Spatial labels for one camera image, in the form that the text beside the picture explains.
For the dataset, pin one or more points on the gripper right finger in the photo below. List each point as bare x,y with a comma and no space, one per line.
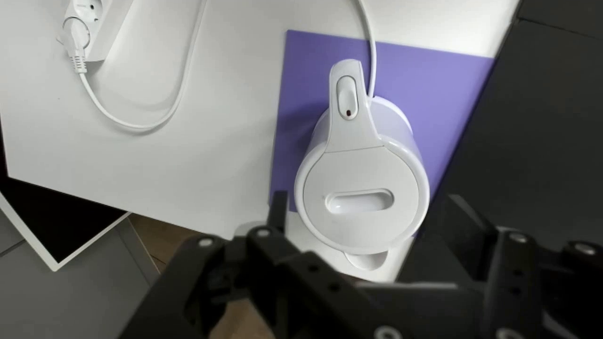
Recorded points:
511,282

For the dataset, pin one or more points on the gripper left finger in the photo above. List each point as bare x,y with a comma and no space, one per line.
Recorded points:
282,278

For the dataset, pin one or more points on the white electric kettle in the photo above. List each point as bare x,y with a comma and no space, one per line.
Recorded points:
362,174

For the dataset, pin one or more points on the white kettle lid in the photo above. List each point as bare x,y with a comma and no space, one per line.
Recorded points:
360,169

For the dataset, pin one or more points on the black panel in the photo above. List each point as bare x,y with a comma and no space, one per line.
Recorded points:
541,132

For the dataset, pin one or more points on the purple mat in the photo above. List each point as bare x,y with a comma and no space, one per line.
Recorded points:
306,84

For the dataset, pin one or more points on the white framed black board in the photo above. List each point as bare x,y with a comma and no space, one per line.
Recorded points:
52,221

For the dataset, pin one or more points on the white power strip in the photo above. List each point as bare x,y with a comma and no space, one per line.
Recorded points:
110,28

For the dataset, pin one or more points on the white kettle switch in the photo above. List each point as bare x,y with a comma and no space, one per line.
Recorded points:
347,96

